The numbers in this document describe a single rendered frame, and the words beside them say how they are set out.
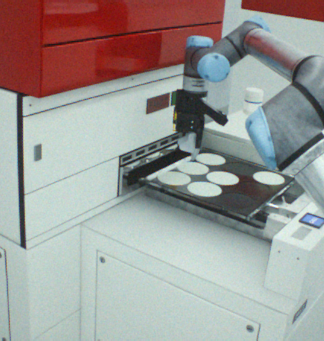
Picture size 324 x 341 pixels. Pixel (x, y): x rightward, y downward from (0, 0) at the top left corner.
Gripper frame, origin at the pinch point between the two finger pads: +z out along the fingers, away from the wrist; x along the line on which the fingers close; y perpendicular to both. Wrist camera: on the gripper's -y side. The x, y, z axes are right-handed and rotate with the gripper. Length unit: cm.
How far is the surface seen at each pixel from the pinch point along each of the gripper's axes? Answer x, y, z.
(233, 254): 30.4, -7.0, 15.2
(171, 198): 2.5, 6.4, 12.8
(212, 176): -2.3, -6.4, 7.3
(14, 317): 26, 51, 41
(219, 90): -348, -86, 69
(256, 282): 43.1, -10.0, 15.2
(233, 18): -359, -95, 1
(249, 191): 8.0, -15.8, 7.4
